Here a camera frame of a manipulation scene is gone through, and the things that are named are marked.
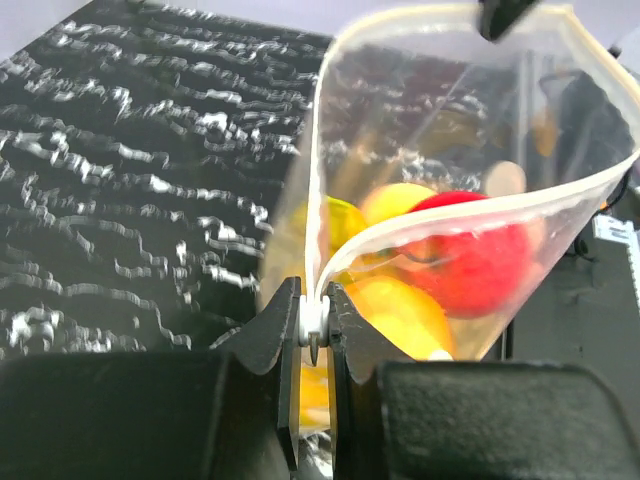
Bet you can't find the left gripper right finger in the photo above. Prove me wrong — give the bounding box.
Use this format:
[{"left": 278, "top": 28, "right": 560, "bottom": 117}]
[{"left": 328, "top": 284, "right": 639, "bottom": 479}]

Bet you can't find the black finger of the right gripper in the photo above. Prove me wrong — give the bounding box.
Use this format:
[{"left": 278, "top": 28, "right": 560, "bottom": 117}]
[{"left": 477, "top": 0, "right": 538, "bottom": 41}]

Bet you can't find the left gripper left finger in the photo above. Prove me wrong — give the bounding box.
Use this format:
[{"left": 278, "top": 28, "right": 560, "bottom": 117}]
[{"left": 1, "top": 278, "right": 301, "bottom": 479}]

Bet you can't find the yellow-pink peach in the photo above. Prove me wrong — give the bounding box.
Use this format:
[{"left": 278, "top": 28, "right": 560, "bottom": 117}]
[{"left": 345, "top": 275, "right": 455, "bottom": 360}]

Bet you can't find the clear zip top bag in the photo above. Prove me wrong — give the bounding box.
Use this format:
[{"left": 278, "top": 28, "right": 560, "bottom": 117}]
[{"left": 259, "top": 1, "right": 639, "bottom": 478}]

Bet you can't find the red apple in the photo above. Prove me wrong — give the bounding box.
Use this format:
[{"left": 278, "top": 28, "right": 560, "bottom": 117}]
[{"left": 396, "top": 224, "right": 532, "bottom": 319}]

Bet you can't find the yellow banana bunch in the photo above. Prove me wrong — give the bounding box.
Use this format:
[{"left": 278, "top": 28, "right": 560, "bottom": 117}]
[{"left": 292, "top": 182, "right": 439, "bottom": 281}]

